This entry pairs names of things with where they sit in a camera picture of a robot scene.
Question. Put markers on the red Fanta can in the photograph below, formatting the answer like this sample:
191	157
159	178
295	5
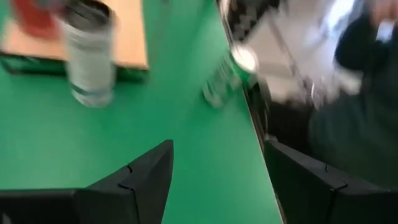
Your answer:
34	21

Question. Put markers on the person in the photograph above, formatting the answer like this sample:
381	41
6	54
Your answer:
357	130

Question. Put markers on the wooden shelf with black frame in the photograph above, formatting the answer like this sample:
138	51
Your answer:
130	37

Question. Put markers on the white Celsius can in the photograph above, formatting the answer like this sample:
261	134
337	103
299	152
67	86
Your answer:
90	62

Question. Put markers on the green Sprite can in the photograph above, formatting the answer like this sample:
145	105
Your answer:
222	87

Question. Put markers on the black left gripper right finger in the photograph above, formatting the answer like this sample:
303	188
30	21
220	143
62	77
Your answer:
326	202

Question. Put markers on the green table mat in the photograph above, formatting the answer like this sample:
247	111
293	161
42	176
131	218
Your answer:
186	140

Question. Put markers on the black table frame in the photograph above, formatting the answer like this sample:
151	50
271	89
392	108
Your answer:
259	124

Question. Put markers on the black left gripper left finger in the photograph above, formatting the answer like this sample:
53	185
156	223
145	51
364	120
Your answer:
109	202

